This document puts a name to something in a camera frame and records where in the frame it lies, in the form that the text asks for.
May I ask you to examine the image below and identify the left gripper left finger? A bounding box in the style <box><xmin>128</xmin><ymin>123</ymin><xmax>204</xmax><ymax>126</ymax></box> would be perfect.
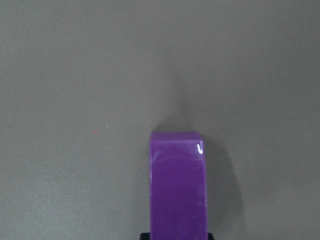
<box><xmin>139</xmin><ymin>232</ymin><xmax>151</xmax><ymax>240</ymax></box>

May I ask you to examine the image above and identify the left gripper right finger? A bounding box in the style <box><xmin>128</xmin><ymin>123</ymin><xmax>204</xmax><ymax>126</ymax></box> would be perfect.
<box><xmin>207</xmin><ymin>232</ymin><xmax>214</xmax><ymax>240</ymax></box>

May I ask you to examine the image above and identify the purple trapezoid block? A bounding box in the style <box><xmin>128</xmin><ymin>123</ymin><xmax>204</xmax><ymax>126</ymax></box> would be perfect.
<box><xmin>149</xmin><ymin>131</ymin><xmax>208</xmax><ymax>240</ymax></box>

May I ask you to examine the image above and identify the brown paper table mat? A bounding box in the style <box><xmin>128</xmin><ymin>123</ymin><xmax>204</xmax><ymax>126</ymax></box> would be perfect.
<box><xmin>0</xmin><ymin>0</ymin><xmax>320</xmax><ymax>240</ymax></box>

